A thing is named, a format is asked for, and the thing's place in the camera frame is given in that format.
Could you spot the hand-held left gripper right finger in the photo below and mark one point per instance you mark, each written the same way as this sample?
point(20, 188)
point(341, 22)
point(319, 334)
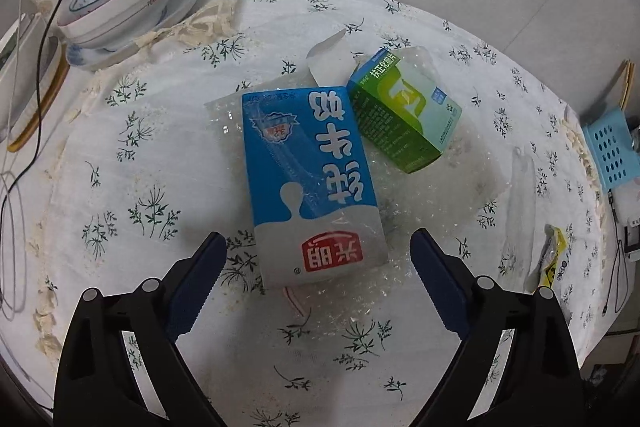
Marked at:
point(440, 287)

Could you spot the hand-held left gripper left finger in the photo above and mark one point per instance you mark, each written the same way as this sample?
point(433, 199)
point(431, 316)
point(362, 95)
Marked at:
point(200, 287)

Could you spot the clear bubble wrap sheet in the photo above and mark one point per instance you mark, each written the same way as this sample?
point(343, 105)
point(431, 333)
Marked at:
point(450, 187)

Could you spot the yellow snack packet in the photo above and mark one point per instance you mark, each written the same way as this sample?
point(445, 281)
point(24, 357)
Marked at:
point(552, 267)

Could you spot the long clear plastic tube bag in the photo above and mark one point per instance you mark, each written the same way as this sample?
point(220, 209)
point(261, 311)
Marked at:
point(522, 207)

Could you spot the blue white milk carton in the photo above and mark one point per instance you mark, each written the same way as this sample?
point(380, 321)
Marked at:
point(310, 167)

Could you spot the green white medicine box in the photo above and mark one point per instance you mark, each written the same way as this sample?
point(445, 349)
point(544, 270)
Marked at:
point(400, 117)

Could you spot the white floral tablecloth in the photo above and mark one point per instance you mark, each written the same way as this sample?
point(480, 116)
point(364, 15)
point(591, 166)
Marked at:
point(150, 157)

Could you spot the blue plastic utensil basket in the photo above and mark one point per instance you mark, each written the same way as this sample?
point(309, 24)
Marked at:
point(612, 147)

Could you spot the white plate wooden rim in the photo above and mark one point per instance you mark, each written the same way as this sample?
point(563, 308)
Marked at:
point(40, 117)

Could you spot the wooden chopstick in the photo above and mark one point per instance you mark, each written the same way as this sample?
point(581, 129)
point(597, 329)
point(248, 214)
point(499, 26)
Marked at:
point(623, 87)
point(630, 82)

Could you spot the white bowl green pattern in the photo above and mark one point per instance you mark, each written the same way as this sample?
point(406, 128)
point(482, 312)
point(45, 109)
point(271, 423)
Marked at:
point(25, 72)

